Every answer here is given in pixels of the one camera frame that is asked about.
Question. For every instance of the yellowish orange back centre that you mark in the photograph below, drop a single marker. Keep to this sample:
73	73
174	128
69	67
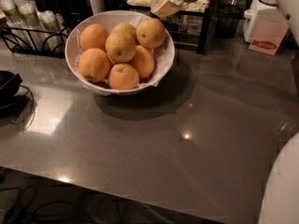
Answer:
126	27

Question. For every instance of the black device at left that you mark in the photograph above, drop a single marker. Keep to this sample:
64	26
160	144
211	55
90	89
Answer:
11	89

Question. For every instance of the black mesh basket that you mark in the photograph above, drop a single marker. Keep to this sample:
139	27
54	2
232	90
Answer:
227	22

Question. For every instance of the white card red logo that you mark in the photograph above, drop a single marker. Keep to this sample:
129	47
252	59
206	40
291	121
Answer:
268	37

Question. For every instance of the black condiment shelf rack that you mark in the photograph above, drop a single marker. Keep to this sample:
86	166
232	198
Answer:
189	25

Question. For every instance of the white appliance with bowls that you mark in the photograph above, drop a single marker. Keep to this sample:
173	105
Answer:
260	10

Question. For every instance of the black wire cup rack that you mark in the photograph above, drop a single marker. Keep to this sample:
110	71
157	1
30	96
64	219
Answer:
37	42

